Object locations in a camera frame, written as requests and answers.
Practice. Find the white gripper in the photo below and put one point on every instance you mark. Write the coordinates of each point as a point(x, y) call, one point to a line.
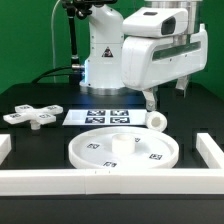
point(150, 62)

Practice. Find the white round table top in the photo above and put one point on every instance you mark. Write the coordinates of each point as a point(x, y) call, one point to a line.
point(123, 148)

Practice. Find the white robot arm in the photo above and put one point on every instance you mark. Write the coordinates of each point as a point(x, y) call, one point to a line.
point(108, 31)

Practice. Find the white right fence bar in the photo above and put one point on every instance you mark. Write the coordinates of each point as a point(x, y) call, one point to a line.
point(211, 153)

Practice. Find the white fence bar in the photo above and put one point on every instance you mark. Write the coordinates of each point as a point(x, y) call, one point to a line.
point(73, 181)
point(211, 153)

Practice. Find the white marker sheet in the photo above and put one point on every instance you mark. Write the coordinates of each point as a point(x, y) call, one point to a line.
point(104, 117)

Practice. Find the white front fence bar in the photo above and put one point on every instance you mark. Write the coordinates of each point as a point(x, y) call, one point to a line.
point(73, 181)

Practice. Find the white cross-shaped table base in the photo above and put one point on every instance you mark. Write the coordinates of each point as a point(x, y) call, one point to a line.
point(36, 117)

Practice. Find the white left fence block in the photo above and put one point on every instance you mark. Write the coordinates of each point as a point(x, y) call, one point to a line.
point(5, 146)

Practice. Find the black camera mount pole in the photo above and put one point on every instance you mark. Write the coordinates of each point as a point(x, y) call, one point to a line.
point(80, 9)

